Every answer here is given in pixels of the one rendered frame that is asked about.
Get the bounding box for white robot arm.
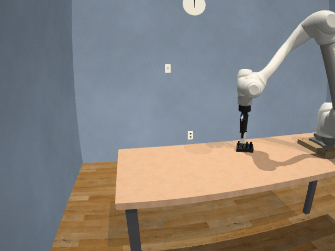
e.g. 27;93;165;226
237;10;335;148

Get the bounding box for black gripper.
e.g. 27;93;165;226
239;105;251;144

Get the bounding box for black knob box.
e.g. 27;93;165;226
236;141;253;153

